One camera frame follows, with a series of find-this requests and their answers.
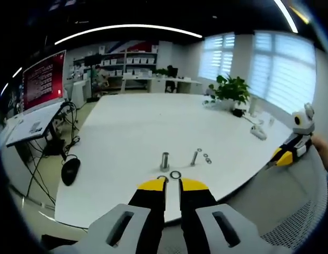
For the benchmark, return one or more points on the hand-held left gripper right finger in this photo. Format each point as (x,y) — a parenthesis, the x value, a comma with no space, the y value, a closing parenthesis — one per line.
(206,227)

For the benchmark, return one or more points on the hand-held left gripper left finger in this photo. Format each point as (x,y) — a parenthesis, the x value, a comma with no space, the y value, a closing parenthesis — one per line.
(121,227)

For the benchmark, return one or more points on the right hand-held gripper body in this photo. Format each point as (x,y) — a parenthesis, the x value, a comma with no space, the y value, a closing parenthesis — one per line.
(302,121)

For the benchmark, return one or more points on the large metal washer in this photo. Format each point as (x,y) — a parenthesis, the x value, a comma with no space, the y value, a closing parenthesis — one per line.
(175,174)
(163,177)

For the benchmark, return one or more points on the large threaded stud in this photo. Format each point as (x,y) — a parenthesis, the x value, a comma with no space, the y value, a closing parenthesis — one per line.
(165,161)

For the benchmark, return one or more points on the person's right hand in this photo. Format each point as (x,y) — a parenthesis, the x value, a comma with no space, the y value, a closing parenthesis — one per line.
(322,150)

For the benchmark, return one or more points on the grey mesh chair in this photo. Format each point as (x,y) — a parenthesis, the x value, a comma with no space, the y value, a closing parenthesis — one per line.
(285,206)

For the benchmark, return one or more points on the white cylinder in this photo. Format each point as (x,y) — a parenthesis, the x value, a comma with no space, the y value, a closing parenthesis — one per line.
(253,106)

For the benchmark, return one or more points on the small black object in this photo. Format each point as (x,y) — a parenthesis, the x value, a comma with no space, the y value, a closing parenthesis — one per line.
(238,112)

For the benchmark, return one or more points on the small metal bolt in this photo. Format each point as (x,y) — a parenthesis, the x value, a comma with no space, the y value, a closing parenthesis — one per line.
(194,158)

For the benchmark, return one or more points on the window blinds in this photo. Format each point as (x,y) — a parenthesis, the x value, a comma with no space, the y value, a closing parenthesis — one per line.
(259,66)

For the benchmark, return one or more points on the black computer mouse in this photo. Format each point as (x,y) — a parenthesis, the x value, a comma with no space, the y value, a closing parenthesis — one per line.
(70,171)

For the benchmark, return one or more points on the green potted plant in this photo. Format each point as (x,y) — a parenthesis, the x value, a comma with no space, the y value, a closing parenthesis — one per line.
(231,90)

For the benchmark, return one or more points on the black office chair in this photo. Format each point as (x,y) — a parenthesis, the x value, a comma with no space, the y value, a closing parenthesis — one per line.
(171,78)

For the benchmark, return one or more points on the white side desk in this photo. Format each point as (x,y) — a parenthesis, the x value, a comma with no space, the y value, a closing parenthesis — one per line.
(34,124)

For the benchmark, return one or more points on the white counter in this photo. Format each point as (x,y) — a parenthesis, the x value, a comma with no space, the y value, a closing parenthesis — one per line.
(161,80)

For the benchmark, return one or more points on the white storage shelving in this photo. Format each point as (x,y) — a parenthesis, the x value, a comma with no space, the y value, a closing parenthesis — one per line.
(129,62)

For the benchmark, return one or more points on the large red display screen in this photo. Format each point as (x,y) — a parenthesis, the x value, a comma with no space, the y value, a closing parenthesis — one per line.
(43,80)

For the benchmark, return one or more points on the long ceiling light strip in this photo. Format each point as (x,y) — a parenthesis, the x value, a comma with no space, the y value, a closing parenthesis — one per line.
(126,28)

